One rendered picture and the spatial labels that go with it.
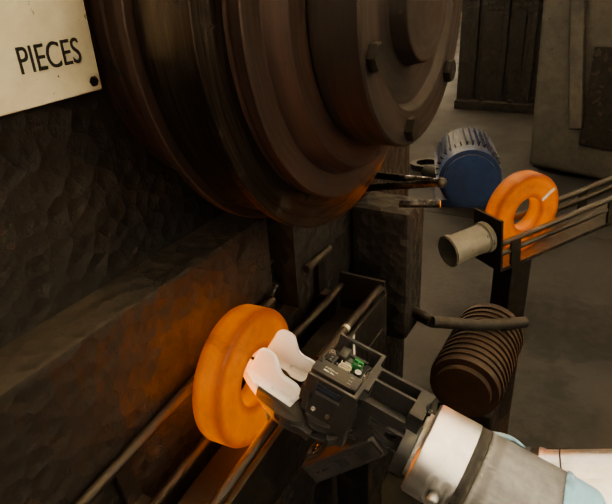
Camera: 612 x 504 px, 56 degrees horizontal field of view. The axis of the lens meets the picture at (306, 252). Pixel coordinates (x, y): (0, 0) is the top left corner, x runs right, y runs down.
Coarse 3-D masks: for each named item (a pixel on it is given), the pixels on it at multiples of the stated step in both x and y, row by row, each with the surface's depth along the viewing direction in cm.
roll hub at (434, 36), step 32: (320, 0) 45; (352, 0) 44; (384, 0) 50; (416, 0) 51; (448, 0) 63; (320, 32) 46; (352, 32) 45; (384, 32) 51; (416, 32) 53; (448, 32) 64; (320, 64) 48; (352, 64) 46; (384, 64) 52; (416, 64) 59; (352, 96) 49; (384, 96) 51; (416, 96) 61; (352, 128) 53; (384, 128) 52
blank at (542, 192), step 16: (512, 176) 105; (528, 176) 104; (544, 176) 105; (496, 192) 105; (512, 192) 103; (528, 192) 105; (544, 192) 107; (496, 208) 104; (512, 208) 105; (528, 208) 111; (544, 208) 109; (512, 224) 107; (528, 224) 110
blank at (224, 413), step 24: (240, 312) 61; (264, 312) 62; (216, 336) 59; (240, 336) 59; (264, 336) 63; (216, 360) 57; (240, 360) 59; (216, 384) 57; (240, 384) 60; (216, 408) 57; (240, 408) 61; (216, 432) 58; (240, 432) 61
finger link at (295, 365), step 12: (276, 336) 61; (288, 336) 60; (276, 348) 62; (288, 348) 61; (288, 360) 62; (300, 360) 61; (312, 360) 61; (288, 372) 61; (300, 372) 62; (300, 384) 61
